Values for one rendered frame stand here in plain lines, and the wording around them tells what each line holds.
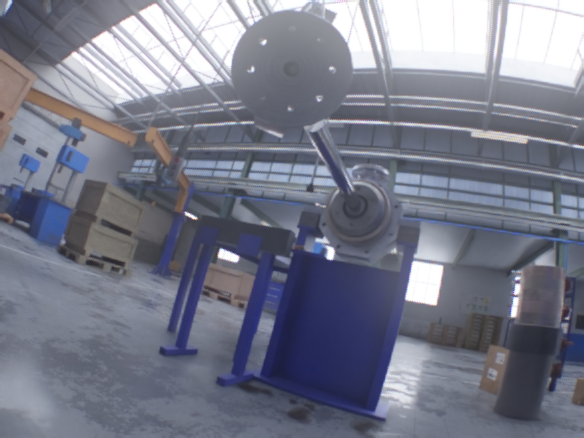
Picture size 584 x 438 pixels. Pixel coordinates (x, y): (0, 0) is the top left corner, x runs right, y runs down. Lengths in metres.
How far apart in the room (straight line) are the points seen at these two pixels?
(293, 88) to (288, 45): 0.07
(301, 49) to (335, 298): 1.58
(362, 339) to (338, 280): 0.39
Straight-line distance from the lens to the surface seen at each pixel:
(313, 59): 0.51
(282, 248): 1.61
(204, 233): 1.89
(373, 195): 1.70
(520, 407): 2.40
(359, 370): 1.87
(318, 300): 1.91
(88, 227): 5.13
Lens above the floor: 0.53
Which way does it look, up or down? 14 degrees up
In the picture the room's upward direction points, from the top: 15 degrees clockwise
